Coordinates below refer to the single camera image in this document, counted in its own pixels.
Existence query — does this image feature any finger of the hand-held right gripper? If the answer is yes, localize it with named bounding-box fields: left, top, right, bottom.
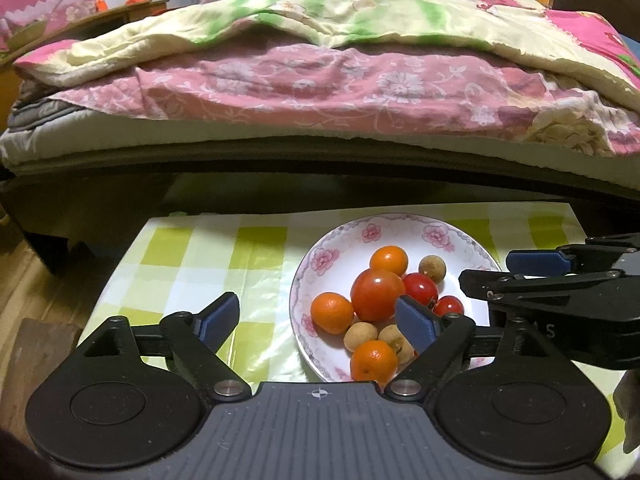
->
left=459, top=269, right=623, bottom=304
left=505, top=233, right=640, bottom=275

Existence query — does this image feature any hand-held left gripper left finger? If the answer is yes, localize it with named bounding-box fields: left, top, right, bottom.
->
left=75, top=292, right=252, bottom=402

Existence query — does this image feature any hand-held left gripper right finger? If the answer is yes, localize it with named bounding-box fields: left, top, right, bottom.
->
left=383, top=295, right=563, bottom=402

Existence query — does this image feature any oblong red cherry tomato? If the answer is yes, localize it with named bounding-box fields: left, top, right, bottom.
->
left=401, top=272, right=439, bottom=307

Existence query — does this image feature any round red cherry tomato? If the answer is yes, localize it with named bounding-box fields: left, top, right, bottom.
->
left=432, top=295, right=465, bottom=318

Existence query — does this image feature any large red tomato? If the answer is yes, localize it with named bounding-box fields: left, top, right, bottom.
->
left=350, top=268, right=406, bottom=323

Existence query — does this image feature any small orange mandarin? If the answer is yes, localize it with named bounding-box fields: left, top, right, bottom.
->
left=350, top=340, right=399, bottom=382
left=310, top=292, right=355, bottom=335
left=355, top=245, right=409, bottom=277

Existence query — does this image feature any white plate with pink flowers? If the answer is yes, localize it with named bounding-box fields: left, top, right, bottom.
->
left=289, top=213, right=503, bottom=383

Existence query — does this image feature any person's right hand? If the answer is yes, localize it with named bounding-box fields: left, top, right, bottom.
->
left=612, top=367, right=640, bottom=456

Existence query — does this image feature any green white checked tablecloth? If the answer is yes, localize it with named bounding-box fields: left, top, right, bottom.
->
left=77, top=200, right=640, bottom=478

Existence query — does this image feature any pink floral bedsheet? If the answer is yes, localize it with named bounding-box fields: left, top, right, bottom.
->
left=12, top=40, right=640, bottom=156

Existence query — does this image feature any grey folded blanket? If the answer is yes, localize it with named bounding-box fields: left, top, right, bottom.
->
left=7, top=85, right=86, bottom=133

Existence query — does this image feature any cream green pink quilt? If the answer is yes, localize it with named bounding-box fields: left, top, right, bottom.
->
left=65, top=0, right=640, bottom=111

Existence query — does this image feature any wooden nightstand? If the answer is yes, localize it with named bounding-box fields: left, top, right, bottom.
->
left=0, top=0, right=171, bottom=131

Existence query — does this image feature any pink patterned cloth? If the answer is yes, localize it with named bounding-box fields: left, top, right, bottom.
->
left=0, top=0, right=101, bottom=51

